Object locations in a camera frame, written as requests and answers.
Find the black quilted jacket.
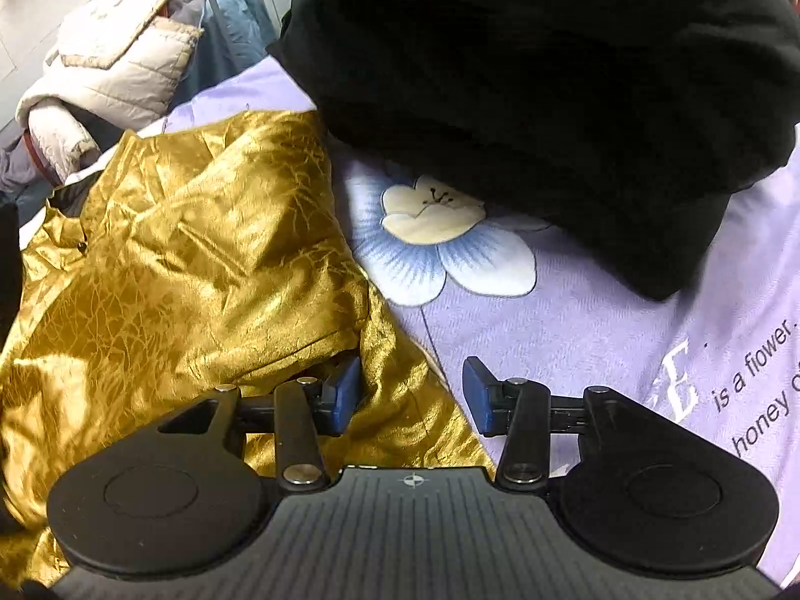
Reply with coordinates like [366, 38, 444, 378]
[265, 0, 800, 302]

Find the purple floral bed sheet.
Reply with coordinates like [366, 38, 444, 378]
[134, 53, 800, 589]

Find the white quilted garment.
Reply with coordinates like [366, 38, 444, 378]
[59, 0, 176, 70]

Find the gold satin jacket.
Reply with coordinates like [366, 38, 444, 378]
[0, 109, 498, 589]

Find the cream puffer jacket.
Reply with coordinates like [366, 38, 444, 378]
[15, 0, 204, 185]

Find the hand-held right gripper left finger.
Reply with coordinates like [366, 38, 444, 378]
[156, 356, 364, 494]

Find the blue denim garment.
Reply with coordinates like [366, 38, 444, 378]
[168, 0, 279, 107]

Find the red strap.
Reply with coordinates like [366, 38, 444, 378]
[25, 125, 60, 185]

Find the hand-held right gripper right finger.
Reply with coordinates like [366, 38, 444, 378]
[462, 356, 632, 492]

